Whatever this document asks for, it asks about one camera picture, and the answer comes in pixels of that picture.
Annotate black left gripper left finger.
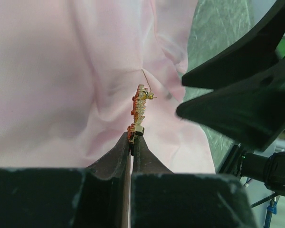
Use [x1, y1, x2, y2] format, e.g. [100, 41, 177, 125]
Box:
[0, 133, 130, 228]

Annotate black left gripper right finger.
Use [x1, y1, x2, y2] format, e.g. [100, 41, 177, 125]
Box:
[130, 137, 257, 228]

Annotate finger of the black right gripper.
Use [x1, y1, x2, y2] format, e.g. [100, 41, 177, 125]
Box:
[181, 0, 285, 89]
[176, 58, 285, 151]

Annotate red maple leaf brooch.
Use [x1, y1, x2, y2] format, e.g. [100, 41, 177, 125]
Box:
[127, 69, 157, 156]

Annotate pink t-shirt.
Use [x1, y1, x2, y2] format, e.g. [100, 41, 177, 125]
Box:
[0, 0, 215, 173]

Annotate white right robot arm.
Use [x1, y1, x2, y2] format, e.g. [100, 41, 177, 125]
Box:
[176, 0, 285, 196]

